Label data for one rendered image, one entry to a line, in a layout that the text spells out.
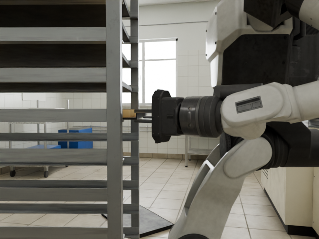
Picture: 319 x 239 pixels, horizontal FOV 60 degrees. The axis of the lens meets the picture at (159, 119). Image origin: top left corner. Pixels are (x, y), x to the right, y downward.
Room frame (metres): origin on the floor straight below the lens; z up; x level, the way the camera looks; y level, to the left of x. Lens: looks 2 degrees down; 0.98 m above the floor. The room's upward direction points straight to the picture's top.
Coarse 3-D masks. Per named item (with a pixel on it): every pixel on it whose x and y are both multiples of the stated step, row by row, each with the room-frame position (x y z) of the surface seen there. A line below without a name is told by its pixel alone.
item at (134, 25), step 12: (132, 0) 1.04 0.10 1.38; (132, 24) 1.04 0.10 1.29; (132, 48) 1.04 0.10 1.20; (132, 72) 1.04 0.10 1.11; (132, 84) 1.04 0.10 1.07; (132, 96) 1.04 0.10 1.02; (132, 108) 1.04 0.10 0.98; (132, 120) 1.04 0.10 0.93; (132, 132) 1.04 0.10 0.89; (132, 144) 1.04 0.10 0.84; (132, 168) 1.04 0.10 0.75; (132, 192) 1.04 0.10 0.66; (132, 216) 1.04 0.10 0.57
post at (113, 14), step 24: (120, 0) 0.59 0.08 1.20; (120, 24) 0.59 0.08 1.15; (120, 48) 0.59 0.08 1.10; (120, 72) 0.59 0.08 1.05; (120, 96) 0.59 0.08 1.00; (120, 120) 0.59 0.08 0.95; (120, 144) 0.59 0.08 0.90; (120, 168) 0.59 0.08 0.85; (120, 192) 0.59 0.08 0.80; (120, 216) 0.59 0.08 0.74
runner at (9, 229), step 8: (0, 232) 0.62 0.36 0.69; (8, 232) 0.62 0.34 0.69; (16, 232) 0.62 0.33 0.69; (24, 232) 0.62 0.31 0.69; (32, 232) 0.62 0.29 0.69; (40, 232) 0.62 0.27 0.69; (48, 232) 0.62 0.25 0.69; (56, 232) 0.62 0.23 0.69; (64, 232) 0.62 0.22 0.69; (72, 232) 0.62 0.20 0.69; (80, 232) 0.62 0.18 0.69; (88, 232) 0.62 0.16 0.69; (96, 232) 0.62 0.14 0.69; (104, 232) 0.62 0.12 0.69
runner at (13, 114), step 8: (0, 112) 0.62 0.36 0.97; (8, 112) 0.62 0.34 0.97; (16, 112) 0.62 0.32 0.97; (24, 112) 0.62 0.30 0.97; (32, 112) 0.62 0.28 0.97; (40, 112) 0.62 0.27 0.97; (48, 112) 0.62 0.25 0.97; (56, 112) 0.62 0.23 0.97; (64, 112) 0.62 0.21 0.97; (72, 112) 0.62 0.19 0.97; (80, 112) 0.62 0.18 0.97; (88, 112) 0.62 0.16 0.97; (96, 112) 0.62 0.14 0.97; (104, 112) 0.62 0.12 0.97; (0, 120) 0.62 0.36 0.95; (8, 120) 0.62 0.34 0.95; (16, 120) 0.62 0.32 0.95; (24, 120) 0.62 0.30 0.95; (32, 120) 0.62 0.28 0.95; (40, 120) 0.62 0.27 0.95; (48, 120) 0.62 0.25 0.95; (56, 120) 0.62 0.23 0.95; (64, 120) 0.62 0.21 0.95; (72, 120) 0.62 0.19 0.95; (80, 120) 0.62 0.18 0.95; (88, 120) 0.62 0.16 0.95; (96, 120) 0.62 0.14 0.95; (104, 120) 0.62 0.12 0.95
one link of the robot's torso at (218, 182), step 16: (240, 144) 0.74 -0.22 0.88; (256, 144) 0.73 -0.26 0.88; (208, 160) 0.89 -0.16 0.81; (224, 160) 0.74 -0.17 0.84; (240, 160) 0.73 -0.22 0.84; (256, 160) 0.73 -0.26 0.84; (208, 176) 0.75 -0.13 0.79; (224, 176) 0.74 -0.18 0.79; (240, 176) 0.74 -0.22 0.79; (192, 192) 0.86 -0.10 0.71; (208, 192) 0.76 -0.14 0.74; (224, 192) 0.75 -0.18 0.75; (192, 208) 0.77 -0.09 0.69; (208, 208) 0.77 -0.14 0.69; (224, 208) 0.77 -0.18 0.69; (176, 224) 0.85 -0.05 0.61; (192, 224) 0.77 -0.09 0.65; (208, 224) 0.77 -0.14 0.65; (224, 224) 0.77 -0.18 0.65
